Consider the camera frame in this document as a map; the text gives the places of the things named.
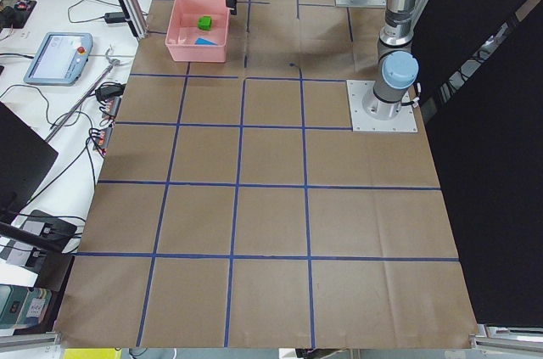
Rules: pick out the green toy block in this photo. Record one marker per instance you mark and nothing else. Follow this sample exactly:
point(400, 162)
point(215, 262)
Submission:
point(205, 23)

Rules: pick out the blue toy block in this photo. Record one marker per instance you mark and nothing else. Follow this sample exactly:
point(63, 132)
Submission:
point(204, 42)

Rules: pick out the pink plastic box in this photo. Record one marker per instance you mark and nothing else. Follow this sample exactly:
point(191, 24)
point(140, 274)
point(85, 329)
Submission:
point(183, 31)

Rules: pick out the black power adapter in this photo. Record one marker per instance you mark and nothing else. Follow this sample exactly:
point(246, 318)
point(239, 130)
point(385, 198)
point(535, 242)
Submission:
point(114, 17)

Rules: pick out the metal rod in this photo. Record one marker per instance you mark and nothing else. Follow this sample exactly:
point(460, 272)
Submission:
point(112, 63)

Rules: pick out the teach pendant tablet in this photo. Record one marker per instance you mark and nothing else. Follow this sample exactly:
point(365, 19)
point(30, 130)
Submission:
point(60, 59)

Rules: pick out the black monitor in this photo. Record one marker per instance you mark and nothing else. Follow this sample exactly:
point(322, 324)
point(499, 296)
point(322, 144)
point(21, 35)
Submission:
point(25, 161)

